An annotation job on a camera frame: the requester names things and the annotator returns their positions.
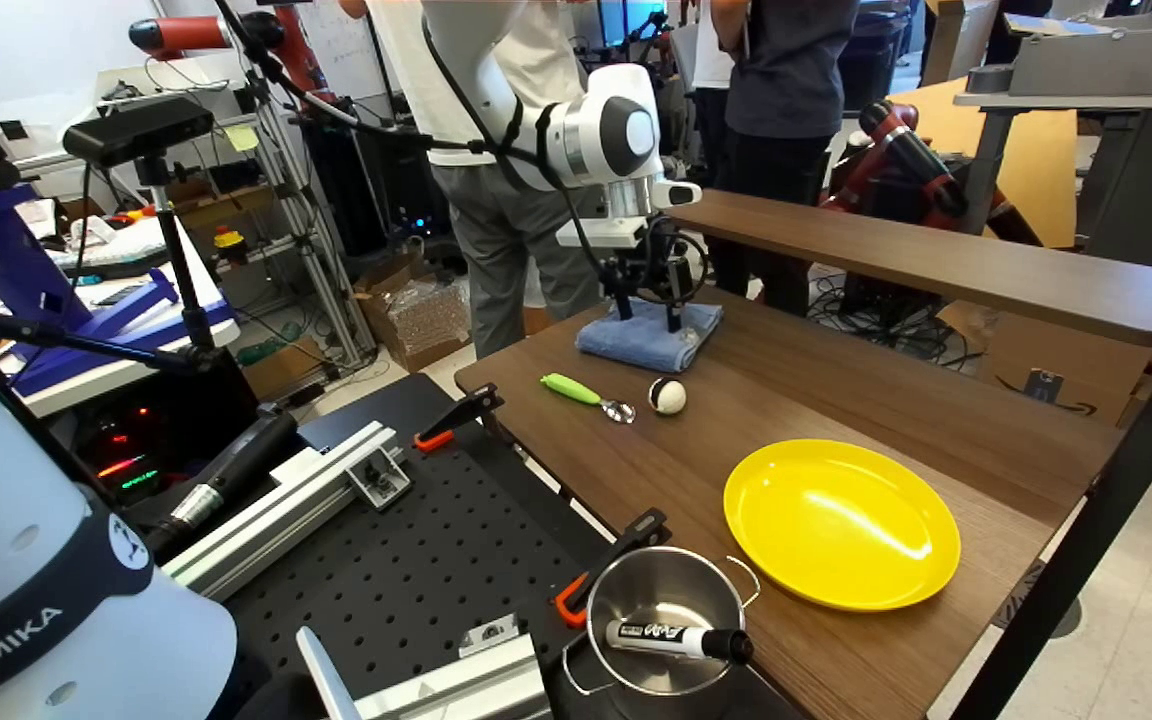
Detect wooden raised shelf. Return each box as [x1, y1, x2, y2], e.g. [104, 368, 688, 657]
[671, 190, 1152, 344]

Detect person in grey trousers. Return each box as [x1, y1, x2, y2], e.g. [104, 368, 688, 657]
[339, 0, 600, 354]

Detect stainless steel pot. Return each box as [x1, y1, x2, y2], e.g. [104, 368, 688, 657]
[560, 544, 765, 699]

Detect orange black clamp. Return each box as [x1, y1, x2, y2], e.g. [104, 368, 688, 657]
[411, 384, 501, 451]
[552, 508, 670, 627]

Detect black marker in pot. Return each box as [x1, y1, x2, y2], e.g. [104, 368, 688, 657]
[603, 620, 751, 664]

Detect black perforated breadboard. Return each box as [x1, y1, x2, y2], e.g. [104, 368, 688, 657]
[221, 373, 791, 720]

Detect green handled scoop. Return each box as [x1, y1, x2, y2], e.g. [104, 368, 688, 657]
[539, 373, 635, 422]

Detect white black ball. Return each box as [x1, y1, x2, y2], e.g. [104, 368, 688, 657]
[647, 374, 688, 416]

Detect small black object on table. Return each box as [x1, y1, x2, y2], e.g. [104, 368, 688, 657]
[1023, 368, 1066, 405]

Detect camera on tripod stand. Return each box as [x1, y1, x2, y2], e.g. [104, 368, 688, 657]
[59, 97, 212, 351]

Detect orange black clamp near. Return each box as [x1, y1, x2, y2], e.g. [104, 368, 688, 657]
[552, 508, 670, 627]

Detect yellow plastic plate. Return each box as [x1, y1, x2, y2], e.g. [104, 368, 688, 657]
[724, 438, 964, 610]

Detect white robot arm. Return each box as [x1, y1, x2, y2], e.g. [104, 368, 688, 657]
[420, 0, 702, 333]

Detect cardboard boxes pile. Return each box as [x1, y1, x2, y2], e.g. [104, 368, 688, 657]
[355, 254, 468, 368]

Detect aluminium extrusion rail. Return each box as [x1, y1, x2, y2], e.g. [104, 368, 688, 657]
[164, 420, 411, 601]

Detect orange black clamp far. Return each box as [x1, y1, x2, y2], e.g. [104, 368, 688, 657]
[411, 384, 501, 451]

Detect blue towel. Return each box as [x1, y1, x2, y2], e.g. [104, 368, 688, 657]
[575, 299, 724, 374]

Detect white Franka robot base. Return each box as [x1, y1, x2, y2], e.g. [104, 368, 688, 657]
[0, 398, 240, 720]

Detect person in dark shirt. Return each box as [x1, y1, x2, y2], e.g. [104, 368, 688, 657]
[709, 0, 920, 314]

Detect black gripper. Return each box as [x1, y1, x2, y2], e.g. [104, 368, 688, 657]
[603, 220, 709, 333]

